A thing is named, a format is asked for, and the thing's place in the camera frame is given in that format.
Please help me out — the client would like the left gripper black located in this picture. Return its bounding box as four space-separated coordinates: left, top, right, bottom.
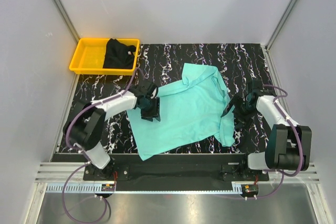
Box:
139 96 160 122

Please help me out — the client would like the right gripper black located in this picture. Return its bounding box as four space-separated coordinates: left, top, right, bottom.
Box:
221 94 257 130

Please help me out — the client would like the teal t shirt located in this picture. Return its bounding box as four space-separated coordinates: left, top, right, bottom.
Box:
127 63 235 161

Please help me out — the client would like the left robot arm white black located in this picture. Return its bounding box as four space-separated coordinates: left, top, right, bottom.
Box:
63 80 161 180

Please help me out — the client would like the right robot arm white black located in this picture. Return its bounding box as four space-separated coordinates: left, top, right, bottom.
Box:
222 79 312 180

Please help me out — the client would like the black marble pattern mat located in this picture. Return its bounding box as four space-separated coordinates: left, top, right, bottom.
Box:
56 42 293 154

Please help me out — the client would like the black t shirt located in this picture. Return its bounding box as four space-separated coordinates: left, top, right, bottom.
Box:
103 39 136 69

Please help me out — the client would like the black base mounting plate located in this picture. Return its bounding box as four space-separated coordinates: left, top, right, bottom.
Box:
83 154 269 193

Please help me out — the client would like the yellow plastic bin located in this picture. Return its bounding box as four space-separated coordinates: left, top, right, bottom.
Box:
69 38 140 76

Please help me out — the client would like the right small circuit board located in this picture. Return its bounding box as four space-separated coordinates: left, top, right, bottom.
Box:
242 184 259 197

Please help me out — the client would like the small circuit board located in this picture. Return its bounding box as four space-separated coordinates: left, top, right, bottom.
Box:
101 184 116 192
242 184 259 197

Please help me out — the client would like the left small circuit board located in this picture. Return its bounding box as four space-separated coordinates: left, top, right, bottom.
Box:
101 184 116 192

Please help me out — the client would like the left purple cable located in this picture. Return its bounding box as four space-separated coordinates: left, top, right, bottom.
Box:
61 68 148 223

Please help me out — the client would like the aluminium frame rail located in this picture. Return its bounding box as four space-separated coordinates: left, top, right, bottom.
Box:
35 163 320 184

